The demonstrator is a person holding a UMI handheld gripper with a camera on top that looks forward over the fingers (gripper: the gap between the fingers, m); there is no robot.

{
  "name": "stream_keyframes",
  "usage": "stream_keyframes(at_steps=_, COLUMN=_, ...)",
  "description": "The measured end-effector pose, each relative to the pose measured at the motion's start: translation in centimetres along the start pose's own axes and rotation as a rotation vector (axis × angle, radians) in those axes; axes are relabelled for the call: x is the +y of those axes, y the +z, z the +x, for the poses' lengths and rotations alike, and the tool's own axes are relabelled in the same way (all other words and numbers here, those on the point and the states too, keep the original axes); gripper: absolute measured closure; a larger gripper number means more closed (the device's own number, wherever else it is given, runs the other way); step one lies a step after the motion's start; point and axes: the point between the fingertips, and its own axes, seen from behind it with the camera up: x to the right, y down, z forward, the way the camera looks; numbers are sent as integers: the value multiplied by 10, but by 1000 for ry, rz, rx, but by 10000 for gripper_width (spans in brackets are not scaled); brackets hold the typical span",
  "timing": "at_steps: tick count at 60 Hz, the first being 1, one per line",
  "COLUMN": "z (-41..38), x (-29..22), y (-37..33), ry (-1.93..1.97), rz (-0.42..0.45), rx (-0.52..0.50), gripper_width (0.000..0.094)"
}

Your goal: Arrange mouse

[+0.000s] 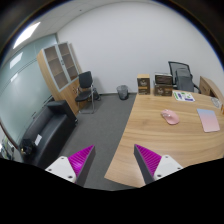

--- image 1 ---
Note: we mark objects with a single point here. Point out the black leather sofa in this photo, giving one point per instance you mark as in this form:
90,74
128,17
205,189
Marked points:
47,134

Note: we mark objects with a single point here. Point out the wooden office desk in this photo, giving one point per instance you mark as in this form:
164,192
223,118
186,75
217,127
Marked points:
186,142

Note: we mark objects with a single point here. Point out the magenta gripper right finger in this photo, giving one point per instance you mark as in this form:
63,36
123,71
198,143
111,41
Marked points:
154,166

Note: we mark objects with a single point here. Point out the wooden glass door cabinet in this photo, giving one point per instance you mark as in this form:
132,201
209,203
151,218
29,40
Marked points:
60,72

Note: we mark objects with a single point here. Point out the black mesh office chair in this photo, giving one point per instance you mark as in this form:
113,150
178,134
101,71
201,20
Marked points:
182,77

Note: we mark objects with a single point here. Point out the pink computer mouse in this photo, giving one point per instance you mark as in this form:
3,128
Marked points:
170,116

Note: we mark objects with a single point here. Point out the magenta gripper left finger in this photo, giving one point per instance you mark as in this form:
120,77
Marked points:
74,168

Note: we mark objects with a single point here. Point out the upper brown cardboard box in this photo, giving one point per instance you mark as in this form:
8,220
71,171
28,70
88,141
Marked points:
163,79

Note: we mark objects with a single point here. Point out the small brown cardboard box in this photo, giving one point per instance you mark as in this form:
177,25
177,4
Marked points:
143,81

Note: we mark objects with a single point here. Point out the grey mesh waste bin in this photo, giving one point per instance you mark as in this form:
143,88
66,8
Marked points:
122,91

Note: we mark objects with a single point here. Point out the black visitor chair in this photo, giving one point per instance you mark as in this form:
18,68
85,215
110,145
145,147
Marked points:
85,89

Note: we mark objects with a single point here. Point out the lower brown cardboard box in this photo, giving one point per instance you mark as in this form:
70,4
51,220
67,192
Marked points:
162,90

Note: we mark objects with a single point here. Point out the white green paper sheet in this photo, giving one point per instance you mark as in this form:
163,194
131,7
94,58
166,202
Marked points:
183,96

